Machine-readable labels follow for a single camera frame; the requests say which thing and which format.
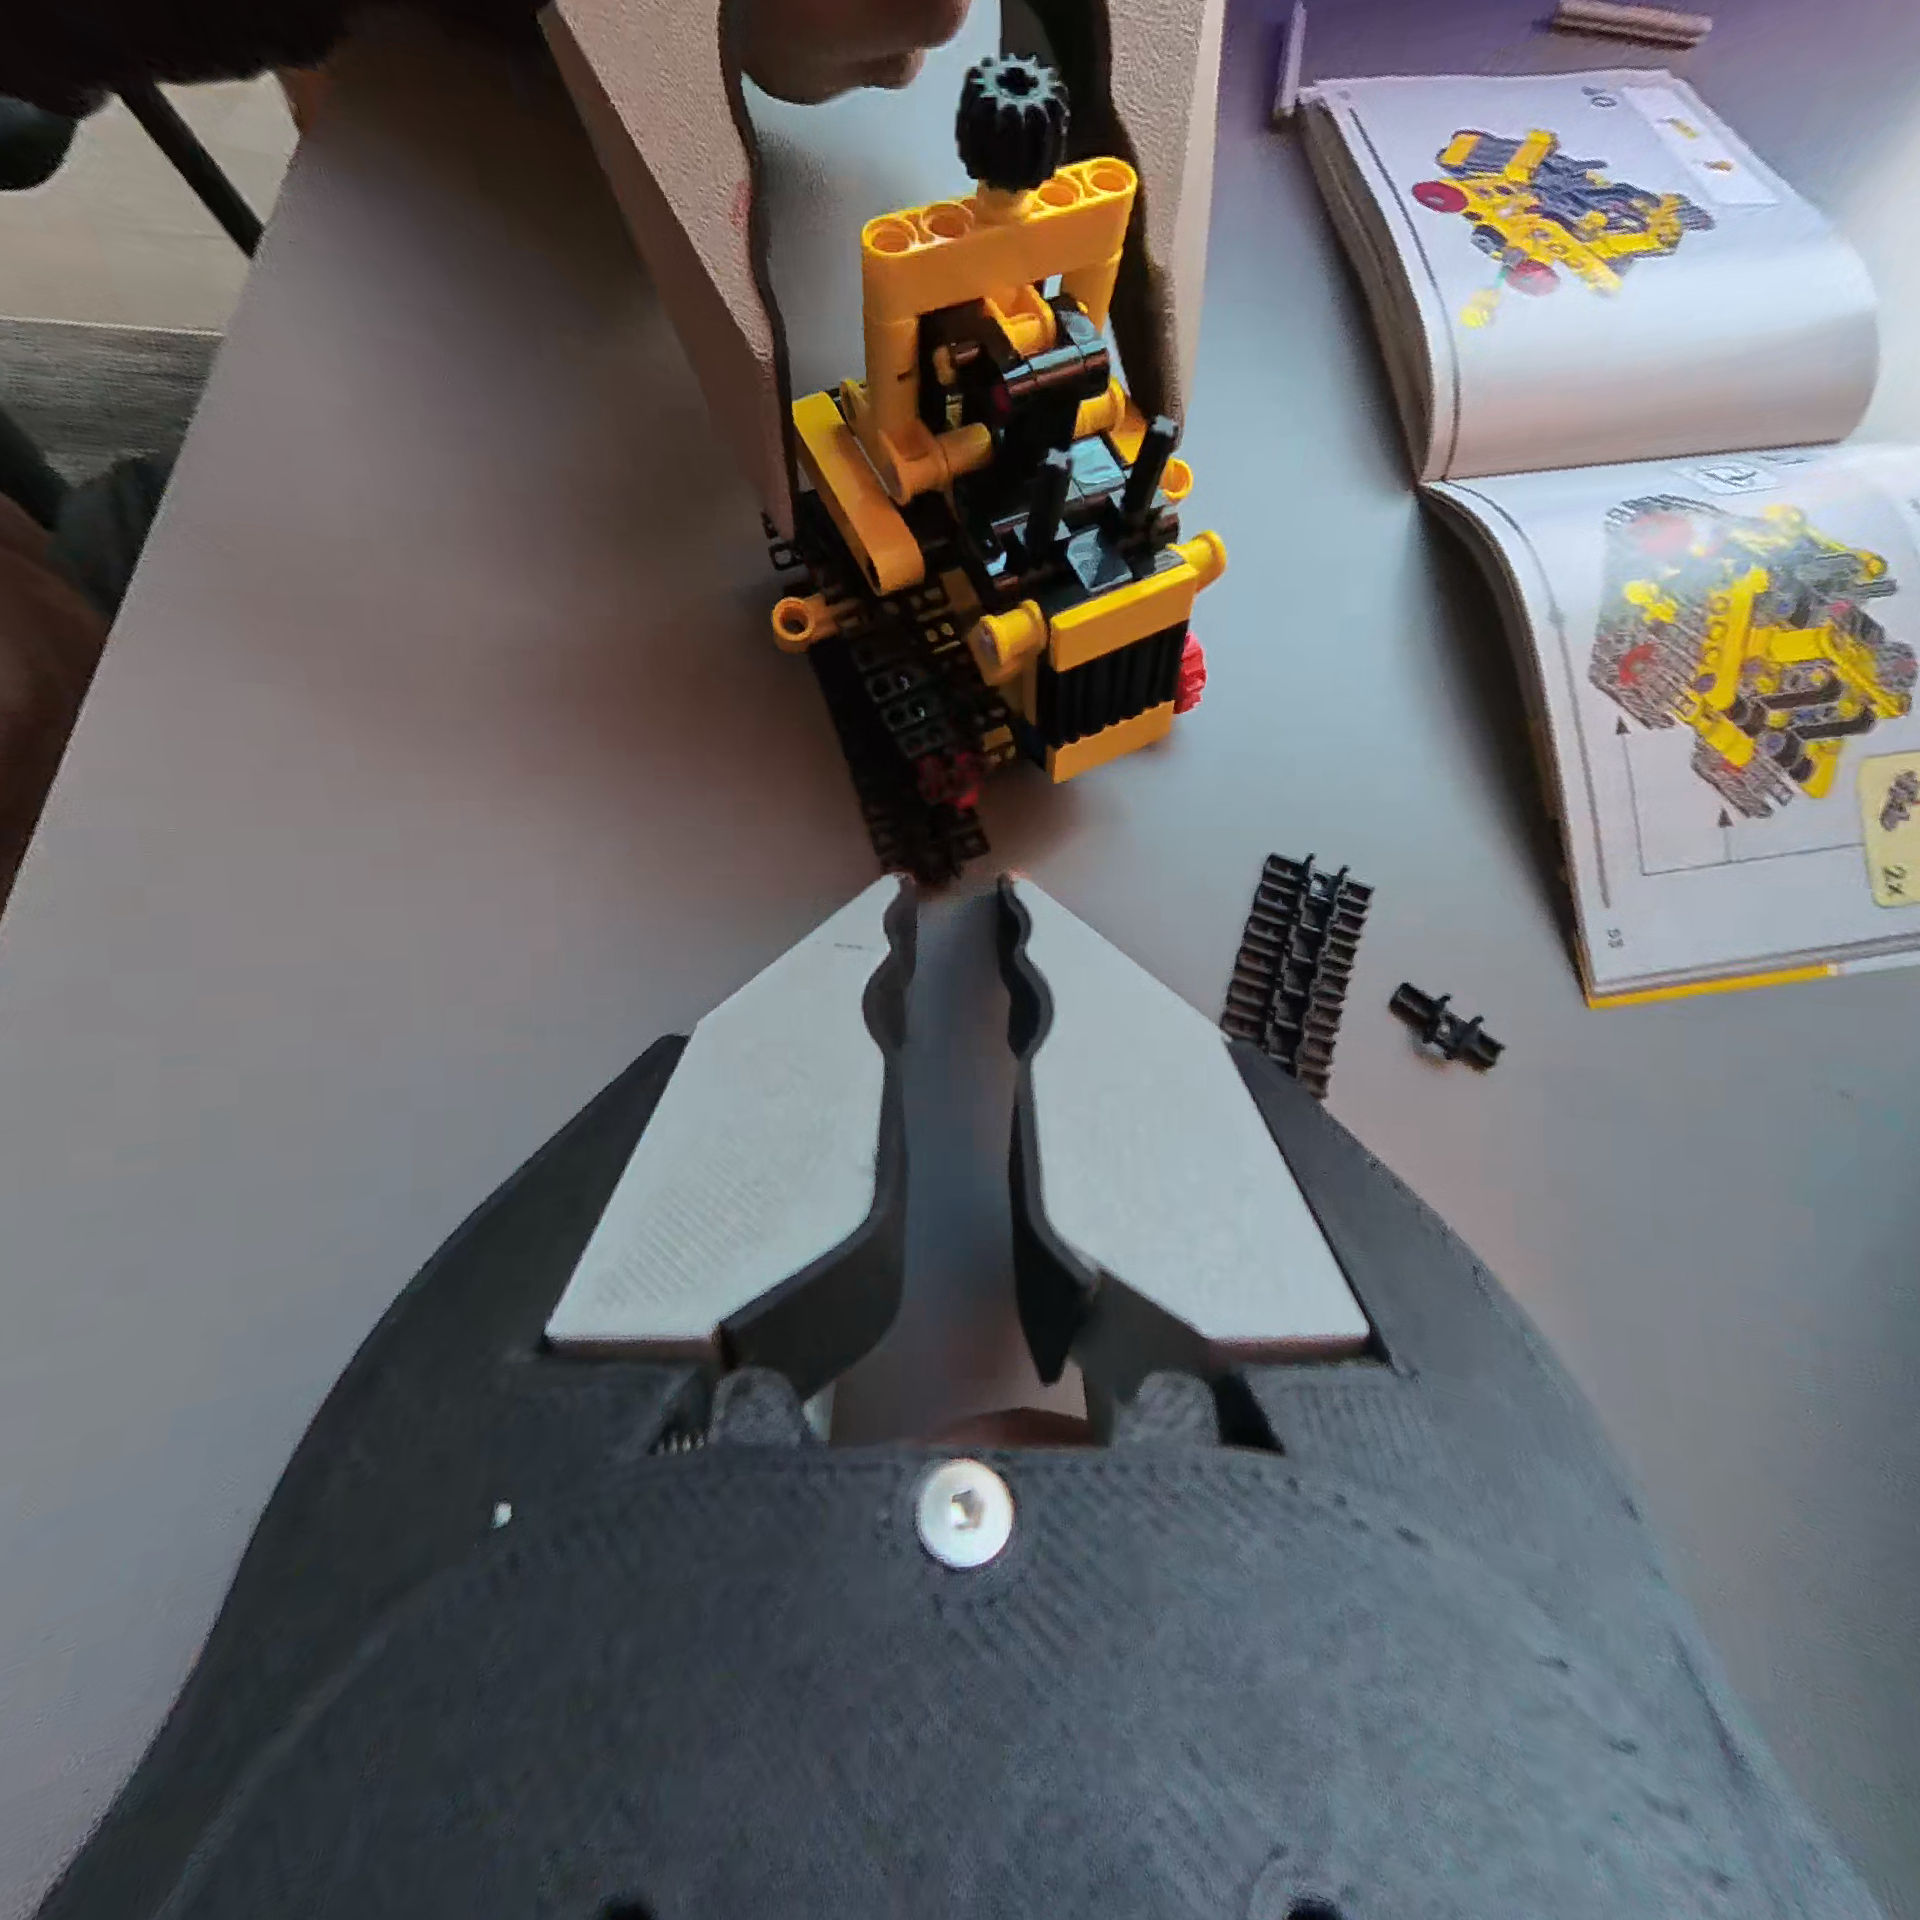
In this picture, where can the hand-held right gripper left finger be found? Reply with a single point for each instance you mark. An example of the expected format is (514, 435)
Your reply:
(734, 1170)

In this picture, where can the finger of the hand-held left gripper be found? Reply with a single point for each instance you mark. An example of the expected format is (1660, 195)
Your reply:
(668, 164)
(1178, 135)

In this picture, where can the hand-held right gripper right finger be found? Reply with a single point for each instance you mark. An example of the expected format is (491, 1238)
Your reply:
(1171, 1184)

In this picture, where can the yellow black lego bulldozer model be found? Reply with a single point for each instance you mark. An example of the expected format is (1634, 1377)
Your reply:
(1110, 674)

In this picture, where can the black lego track segment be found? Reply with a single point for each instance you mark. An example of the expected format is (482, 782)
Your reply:
(1293, 975)

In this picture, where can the small black lego connector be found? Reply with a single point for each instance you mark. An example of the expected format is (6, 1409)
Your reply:
(1442, 1026)

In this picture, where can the open lego instruction booklet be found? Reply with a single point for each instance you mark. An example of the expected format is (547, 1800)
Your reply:
(1650, 360)

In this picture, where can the person's left hand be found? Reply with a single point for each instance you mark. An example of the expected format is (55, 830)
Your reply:
(854, 52)

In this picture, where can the thin grey upright bar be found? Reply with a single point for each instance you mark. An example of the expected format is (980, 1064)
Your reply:
(1290, 60)

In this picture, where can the small wooden stick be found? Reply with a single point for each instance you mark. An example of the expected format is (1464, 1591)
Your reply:
(1628, 21)

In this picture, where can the black chair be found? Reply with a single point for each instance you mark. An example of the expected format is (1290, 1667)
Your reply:
(189, 158)

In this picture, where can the dark cloth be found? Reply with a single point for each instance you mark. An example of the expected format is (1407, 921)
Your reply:
(121, 524)

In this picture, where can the person's brown clothed body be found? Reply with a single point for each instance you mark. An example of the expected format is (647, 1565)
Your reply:
(31, 690)

